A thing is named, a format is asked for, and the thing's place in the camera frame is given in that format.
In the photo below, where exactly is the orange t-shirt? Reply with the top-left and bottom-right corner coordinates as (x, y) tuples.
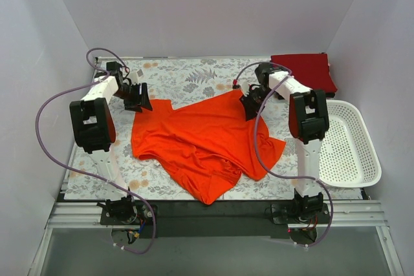
(131, 90), (286, 205)

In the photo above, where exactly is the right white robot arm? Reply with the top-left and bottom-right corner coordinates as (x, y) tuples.
(233, 61), (329, 223)

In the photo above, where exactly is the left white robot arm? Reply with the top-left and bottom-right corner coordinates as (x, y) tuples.
(69, 61), (153, 189)

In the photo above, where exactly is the floral patterned table mat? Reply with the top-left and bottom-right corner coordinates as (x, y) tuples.
(62, 58), (297, 200)

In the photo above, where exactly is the folded dark red t-shirt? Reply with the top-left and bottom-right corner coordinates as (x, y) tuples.
(270, 53), (338, 98)

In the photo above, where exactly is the white perforated plastic basket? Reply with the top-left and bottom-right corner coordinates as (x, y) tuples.
(320, 100), (382, 188)

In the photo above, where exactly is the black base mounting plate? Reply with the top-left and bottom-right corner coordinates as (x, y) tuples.
(97, 198), (330, 239)

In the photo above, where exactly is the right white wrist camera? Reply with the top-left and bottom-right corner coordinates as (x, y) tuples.
(232, 81), (250, 96)

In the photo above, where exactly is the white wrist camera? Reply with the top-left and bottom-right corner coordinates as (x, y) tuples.
(124, 69), (144, 85)
(232, 81), (250, 96)

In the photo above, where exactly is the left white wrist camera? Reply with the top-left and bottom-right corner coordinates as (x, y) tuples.
(124, 69), (144, 85)

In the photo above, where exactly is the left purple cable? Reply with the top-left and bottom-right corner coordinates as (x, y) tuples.
(34, 47), (158, 255)

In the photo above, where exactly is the aluminium frame rail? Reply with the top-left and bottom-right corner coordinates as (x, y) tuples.
(30, 200), (404, 275)

